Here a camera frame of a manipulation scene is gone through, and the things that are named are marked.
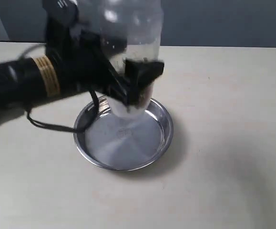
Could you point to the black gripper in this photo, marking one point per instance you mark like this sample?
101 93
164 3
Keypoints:
73 38

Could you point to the clear plastic shaker bottle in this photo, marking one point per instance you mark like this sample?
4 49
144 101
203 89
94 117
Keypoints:
140 22

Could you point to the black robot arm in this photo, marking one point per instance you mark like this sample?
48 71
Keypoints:
26 83

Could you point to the round steel tray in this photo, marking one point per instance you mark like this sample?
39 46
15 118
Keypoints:
119 144

